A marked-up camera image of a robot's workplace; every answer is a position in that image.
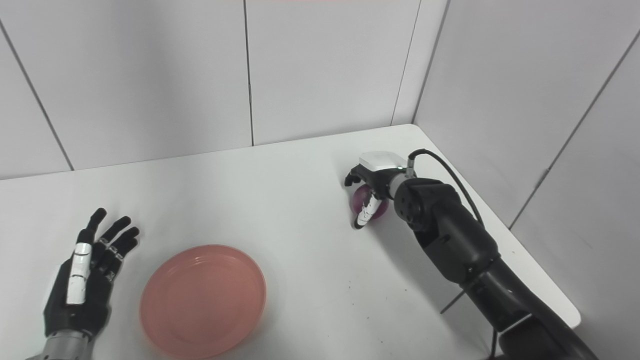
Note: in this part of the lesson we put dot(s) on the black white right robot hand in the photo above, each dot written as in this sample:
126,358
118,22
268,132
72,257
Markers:
382,172

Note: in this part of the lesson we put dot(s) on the purple red onion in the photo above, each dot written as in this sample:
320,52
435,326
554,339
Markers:
361,200

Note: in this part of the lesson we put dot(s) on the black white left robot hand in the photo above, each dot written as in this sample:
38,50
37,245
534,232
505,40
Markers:
75,295

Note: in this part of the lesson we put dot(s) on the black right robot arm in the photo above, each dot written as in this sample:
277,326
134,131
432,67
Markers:
450,235

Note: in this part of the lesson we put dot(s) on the pink round plate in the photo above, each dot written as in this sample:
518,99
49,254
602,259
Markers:
202,300

